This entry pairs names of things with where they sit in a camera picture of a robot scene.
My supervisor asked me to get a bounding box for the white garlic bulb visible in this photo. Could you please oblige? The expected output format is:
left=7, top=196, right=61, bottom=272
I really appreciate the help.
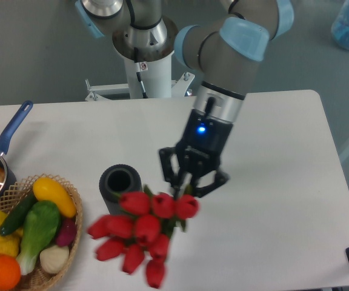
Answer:
left=39, top=245, right=69, bottom=274

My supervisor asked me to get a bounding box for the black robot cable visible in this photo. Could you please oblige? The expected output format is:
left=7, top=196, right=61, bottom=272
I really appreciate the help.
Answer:
left=133, top=47, right=148, bottom=99

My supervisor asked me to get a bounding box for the purple red onion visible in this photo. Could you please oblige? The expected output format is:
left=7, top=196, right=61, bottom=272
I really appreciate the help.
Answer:
left=55, top=218, right=77, bottom=247

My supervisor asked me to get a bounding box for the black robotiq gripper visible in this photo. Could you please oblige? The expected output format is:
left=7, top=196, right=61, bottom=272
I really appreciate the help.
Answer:
left=159, top=109, right=233, bottom=198

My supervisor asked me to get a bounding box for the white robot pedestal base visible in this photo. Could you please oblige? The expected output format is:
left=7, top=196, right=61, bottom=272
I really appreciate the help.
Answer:
left=85, top=16, right=195, bottom=101

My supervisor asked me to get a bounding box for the dark grey ribbed vase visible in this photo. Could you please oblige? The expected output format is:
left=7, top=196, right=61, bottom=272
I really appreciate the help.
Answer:
left=99, top=164, right=142, bottom=226

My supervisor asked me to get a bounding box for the yellow squash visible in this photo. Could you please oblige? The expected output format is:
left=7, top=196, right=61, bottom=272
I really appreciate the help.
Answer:
left=33, top=177, right=77, bottom=218

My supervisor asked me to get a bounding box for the red tulip bouquet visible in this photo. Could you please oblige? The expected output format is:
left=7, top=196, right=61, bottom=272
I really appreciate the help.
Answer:
left=87, top=185, right=199, bottom=289

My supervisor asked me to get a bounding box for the green bok choy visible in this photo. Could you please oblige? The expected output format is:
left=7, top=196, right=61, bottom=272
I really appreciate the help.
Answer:
left=16, top=201, right=61, bottom=276

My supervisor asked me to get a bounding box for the orange fruit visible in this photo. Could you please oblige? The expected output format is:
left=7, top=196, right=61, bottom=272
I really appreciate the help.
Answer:
left=0, top=255, right=21, bottom=290

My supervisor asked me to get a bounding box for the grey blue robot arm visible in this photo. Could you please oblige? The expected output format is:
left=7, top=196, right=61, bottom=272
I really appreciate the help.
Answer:
left=75, top=1, right=294, bottom=198

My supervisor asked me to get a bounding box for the green cucumber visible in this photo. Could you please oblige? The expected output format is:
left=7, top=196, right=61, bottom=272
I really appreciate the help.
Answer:
left=0, top=193, right=38, bottom=236

